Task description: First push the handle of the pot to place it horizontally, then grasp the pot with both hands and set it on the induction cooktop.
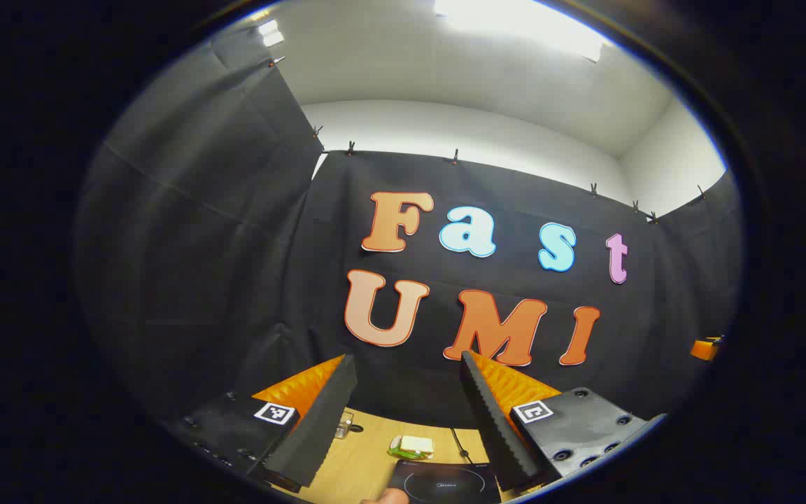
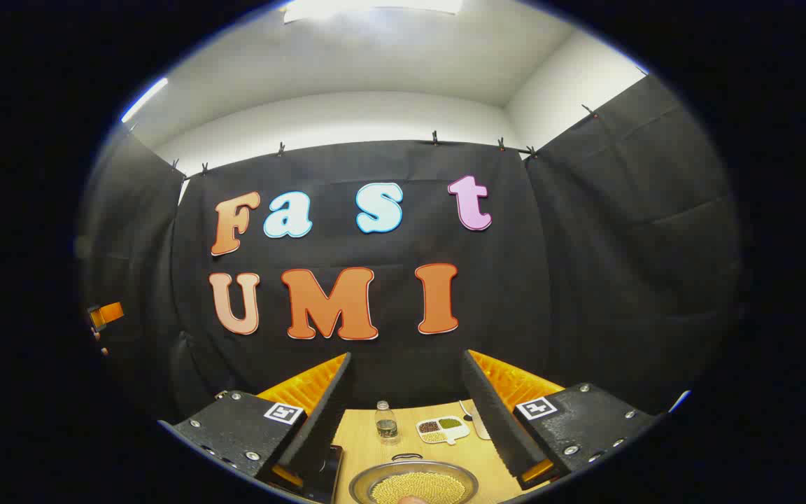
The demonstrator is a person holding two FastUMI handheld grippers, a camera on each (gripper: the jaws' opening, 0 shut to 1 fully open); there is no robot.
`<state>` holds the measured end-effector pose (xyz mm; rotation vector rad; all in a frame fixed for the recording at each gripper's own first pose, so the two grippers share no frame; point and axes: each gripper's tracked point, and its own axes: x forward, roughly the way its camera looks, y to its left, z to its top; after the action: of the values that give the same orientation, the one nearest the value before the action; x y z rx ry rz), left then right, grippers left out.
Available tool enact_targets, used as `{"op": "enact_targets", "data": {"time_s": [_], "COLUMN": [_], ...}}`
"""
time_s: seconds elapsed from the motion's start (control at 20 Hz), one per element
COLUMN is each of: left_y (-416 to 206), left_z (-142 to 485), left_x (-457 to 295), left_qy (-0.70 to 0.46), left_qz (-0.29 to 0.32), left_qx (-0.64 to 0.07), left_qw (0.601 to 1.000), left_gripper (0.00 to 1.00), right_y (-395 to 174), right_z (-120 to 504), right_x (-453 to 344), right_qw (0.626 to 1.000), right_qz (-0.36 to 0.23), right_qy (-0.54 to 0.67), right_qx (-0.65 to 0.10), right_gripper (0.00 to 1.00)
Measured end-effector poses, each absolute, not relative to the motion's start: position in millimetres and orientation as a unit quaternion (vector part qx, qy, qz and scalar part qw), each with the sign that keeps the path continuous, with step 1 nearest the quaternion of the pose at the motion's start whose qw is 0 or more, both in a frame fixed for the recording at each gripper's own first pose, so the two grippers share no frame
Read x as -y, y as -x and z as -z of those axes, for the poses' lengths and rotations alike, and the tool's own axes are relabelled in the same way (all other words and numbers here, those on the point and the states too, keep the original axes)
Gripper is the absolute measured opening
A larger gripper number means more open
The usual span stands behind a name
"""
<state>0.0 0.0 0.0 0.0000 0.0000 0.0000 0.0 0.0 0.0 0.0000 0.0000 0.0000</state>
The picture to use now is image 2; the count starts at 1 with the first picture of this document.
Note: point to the row of black cloth clips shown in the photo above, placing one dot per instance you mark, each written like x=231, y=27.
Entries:
x=434, y=137

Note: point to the clear plastic water bottle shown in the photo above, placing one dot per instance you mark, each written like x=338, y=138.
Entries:
x=387, y=428

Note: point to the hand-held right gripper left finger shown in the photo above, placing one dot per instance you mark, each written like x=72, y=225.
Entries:
x=319, y=427

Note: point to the wide ceiling light panel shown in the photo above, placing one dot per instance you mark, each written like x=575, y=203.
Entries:
x=375, y=7

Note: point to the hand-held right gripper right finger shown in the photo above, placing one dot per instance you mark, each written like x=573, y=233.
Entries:
x=490, y=420

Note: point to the narrow ceiling light strip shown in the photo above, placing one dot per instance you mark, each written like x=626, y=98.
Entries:
x=144, y=99

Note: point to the heap of yellow soybeans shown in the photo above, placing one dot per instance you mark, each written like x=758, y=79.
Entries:
x=417, y=486

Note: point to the white divided bean dish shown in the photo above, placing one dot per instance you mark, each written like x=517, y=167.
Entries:
x=456, y=434

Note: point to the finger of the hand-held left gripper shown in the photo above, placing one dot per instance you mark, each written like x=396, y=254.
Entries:
x=109, y=313

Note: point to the black backdrop cloth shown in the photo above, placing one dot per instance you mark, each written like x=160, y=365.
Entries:
x=585, y=280

